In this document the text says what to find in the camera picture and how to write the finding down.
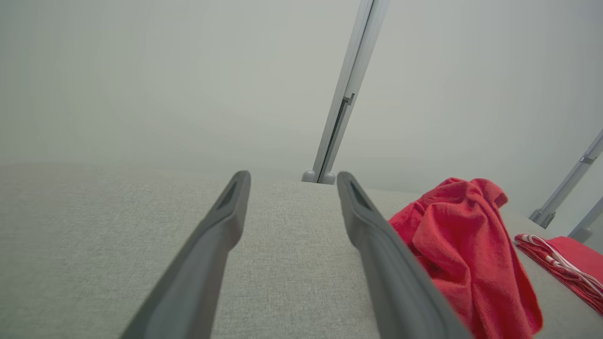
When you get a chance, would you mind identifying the grey metal partition post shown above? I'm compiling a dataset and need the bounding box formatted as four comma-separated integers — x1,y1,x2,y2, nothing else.
568,197,603,243
529,129,603,229
301,0,391,185

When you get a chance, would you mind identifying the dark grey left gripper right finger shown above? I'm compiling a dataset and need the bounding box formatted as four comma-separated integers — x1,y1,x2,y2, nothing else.
336,171,472,339

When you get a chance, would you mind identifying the red Bulls basketball jersey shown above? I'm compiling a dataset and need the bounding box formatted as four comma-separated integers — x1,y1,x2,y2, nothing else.
389,178,544,339
513,234,603,316

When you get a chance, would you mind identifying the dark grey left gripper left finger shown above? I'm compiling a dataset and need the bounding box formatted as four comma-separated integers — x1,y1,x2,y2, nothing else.
120,171,251,339

